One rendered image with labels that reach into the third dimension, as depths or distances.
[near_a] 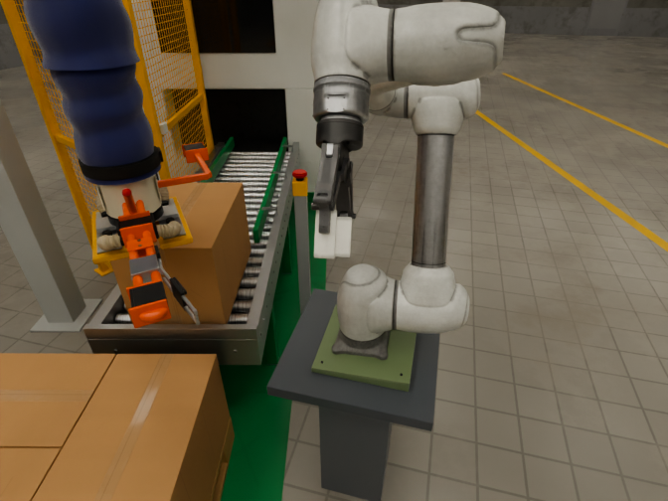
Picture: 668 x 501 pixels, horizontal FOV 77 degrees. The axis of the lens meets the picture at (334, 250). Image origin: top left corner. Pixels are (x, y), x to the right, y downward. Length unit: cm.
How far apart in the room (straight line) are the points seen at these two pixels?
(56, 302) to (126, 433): 152
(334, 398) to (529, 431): 125
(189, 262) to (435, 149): 100
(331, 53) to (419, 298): 77
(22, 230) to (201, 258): 132
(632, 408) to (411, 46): 229
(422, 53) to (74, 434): 152
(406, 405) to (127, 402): 97
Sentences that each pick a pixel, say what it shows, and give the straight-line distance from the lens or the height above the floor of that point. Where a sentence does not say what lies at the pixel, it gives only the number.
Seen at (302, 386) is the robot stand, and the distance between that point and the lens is 135.
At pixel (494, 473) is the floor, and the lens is 217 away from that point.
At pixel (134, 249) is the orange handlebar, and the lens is 118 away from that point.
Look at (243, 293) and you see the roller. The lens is 205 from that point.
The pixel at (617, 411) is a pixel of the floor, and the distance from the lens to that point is 263.
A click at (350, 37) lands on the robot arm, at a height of 172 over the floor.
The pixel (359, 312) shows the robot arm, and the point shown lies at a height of 96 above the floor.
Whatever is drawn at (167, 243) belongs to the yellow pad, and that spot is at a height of 109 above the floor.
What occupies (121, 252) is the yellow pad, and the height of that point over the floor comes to 110.
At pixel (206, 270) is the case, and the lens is 170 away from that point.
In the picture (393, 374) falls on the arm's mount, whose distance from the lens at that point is 134.
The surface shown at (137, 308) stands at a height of 123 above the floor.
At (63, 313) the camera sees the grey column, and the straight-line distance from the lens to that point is 306.
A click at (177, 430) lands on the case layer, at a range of 159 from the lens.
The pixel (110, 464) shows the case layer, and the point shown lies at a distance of 160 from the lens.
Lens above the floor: 179
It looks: 33 degrees down
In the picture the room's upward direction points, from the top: straight up
